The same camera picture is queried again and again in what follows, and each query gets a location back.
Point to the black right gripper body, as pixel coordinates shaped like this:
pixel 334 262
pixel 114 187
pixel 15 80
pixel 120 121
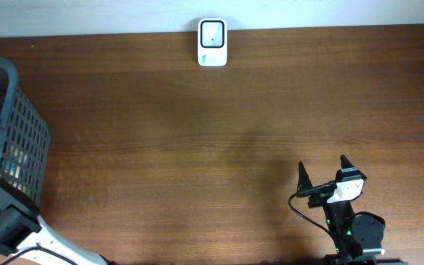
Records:
pixel 322 196

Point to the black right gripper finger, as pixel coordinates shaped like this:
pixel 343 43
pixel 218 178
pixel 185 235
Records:
pixel 345 163
pixel 304 183

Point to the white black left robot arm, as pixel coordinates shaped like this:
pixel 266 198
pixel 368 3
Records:
pixel 25 234

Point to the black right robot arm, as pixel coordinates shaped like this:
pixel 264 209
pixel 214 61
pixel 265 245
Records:
pixel 357 237

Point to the green snack bag in basket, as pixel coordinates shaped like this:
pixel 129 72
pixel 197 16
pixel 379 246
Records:
pixel 20 170

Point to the grey plastic mesh basket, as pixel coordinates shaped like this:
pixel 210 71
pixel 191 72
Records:
pixel 21 125

